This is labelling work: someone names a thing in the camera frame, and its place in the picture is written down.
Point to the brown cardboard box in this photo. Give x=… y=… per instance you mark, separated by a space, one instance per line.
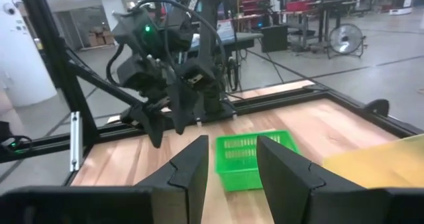
x=99 y=38

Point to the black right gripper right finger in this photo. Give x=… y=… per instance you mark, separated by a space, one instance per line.
x=298 y=194

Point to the white cylindrical column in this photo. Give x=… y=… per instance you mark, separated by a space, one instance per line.
x=23 y=58

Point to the round floor fan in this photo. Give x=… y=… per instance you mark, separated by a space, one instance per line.
x=346 y=40

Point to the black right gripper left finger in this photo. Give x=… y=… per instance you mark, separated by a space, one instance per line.
x=185 y=191

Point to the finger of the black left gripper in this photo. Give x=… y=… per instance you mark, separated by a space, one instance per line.
x=180 y=108
x=152 y=124

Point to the black aluminium table frame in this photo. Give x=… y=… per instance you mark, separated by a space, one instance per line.
x=48 y=35

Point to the red storage bin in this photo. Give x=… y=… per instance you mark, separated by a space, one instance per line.
x=298 y=5

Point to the black side desk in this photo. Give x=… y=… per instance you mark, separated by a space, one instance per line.
x=248 y=38

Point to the yellow translucent plastic bin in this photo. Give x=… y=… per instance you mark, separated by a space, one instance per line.
x=381 y=164

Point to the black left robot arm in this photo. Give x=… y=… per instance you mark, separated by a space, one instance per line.
x=212 y=51

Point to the green plastic basket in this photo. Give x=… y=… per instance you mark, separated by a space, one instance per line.
x=238 y=174

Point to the silver metal bracket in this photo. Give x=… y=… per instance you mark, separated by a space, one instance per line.
x=76 y=141

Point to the black computer tower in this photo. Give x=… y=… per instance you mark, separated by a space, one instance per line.
x=273 y=38

